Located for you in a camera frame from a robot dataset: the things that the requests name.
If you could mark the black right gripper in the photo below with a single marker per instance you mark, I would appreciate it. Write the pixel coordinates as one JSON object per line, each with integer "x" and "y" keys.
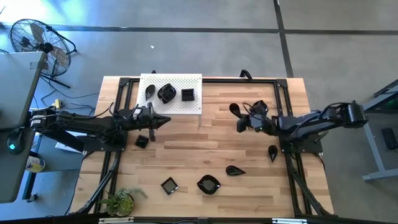
{"x": 248, "y": 125}

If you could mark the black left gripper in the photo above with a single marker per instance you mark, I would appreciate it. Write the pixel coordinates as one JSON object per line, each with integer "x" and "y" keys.
{"x": 146, "y": 118}

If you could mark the black teardrop mini plate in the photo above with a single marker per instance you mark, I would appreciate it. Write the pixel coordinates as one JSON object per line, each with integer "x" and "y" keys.
{"x": 150, "y": 91}
{"x": 234, "y": 109}
{"x": 233, "y": 170}
{"x": 273, "y": 151}

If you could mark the black leaf-shaped mini plate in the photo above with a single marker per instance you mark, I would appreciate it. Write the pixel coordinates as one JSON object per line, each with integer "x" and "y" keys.
{"x": 167, "y": 93}
{"x": 261, "y": 105}
{"x": 208, "y": 184}

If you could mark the black square mini plate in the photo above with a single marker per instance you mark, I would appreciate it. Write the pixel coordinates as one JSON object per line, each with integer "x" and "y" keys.
{"x": 169, "y": 186}
{"x": 141, "y": 141}
{"x": 187, "y": 95}

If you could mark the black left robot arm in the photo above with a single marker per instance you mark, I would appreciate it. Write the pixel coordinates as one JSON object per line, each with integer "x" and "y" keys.
{"x": 87, "y": 123}

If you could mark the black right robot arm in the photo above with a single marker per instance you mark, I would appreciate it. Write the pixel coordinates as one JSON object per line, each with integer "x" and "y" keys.
{"x": 311, "y": 123}

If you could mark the white perforated metal shelf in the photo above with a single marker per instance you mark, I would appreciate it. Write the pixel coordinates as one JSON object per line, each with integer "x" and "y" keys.
{"x": 177, "y": 107}

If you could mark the black clamp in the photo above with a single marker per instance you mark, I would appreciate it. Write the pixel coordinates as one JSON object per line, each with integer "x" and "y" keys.
{"x": 247, "y": 74}

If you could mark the potted green plant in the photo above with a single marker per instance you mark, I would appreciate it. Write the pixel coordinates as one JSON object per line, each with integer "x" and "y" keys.
{"x": 121, "y": 203}

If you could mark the white paper sheet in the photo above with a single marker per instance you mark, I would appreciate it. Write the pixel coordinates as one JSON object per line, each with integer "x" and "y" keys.
{"x": 66, "y": 146}

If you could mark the black diagonal support beam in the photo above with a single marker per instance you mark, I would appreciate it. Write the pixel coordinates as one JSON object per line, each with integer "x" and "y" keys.
{"x": 62, "y": 140}

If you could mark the yellow power strip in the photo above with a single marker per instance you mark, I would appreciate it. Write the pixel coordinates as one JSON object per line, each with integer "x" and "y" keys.
{"x": 58, "y": 103}

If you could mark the yellow white can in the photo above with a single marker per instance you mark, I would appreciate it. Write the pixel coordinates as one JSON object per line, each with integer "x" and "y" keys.
{"x": 35, "y": 165}

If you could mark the grey metal side table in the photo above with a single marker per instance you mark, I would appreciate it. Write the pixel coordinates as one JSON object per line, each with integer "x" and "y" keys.
{"x": 371, "y": 146}

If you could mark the black floor fan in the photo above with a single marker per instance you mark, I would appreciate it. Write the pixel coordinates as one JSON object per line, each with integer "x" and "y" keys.
{"x": 46, "y": 48}

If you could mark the grey equipment cart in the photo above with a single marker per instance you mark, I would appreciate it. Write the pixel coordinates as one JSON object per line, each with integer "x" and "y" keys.
{"x": 15, "y": 87}

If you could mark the black device green light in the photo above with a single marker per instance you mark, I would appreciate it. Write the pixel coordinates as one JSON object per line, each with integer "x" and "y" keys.
{"x": 14, "y": 143}

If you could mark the black handheld device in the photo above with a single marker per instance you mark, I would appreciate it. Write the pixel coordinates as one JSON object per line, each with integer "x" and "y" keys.
{"x": 389, "y": 138}

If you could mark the black aluminium table frame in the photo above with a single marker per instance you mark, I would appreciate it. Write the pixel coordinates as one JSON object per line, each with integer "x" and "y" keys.
{"x": 236, "y": 81}

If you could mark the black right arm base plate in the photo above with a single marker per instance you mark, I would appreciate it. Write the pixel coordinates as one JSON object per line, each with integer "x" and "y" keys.
{"x": 306, "y": 147}

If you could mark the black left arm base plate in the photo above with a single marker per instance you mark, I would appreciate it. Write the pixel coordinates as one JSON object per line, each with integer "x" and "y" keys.
{"x": 93, "y": 147}

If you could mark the silver metal bracket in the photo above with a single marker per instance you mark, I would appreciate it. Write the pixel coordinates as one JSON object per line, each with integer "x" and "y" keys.
{"x": 116, "y": 220}
{"x": 289, "y": 221}

